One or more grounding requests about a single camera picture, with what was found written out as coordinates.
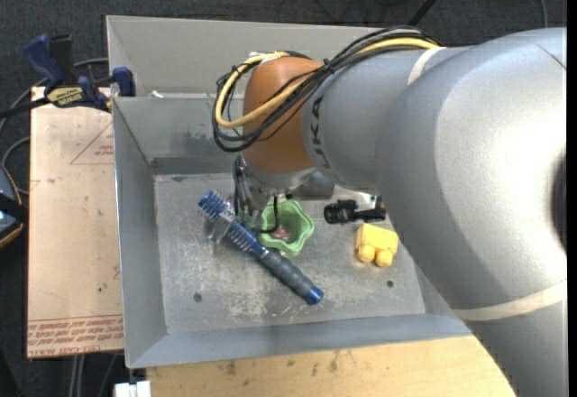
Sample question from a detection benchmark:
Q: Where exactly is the grey metal bin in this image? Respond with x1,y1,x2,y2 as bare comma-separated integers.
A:
105,14,473,370

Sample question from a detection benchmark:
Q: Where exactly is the yellow toy block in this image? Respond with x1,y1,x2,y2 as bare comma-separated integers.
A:
353,222,400,269

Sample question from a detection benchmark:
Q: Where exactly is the green flower-shaped bowl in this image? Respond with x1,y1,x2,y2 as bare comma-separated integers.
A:
257,198,316,258

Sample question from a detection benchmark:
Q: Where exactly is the blue and grey handled tool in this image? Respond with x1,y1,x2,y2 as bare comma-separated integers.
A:
197,189,325,307

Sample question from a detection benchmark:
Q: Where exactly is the brown cardboard board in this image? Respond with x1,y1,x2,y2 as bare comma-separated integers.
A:
26,86,125,360

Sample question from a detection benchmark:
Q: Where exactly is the black cylinder on white bracket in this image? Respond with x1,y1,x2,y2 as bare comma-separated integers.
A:
323,194,388,226

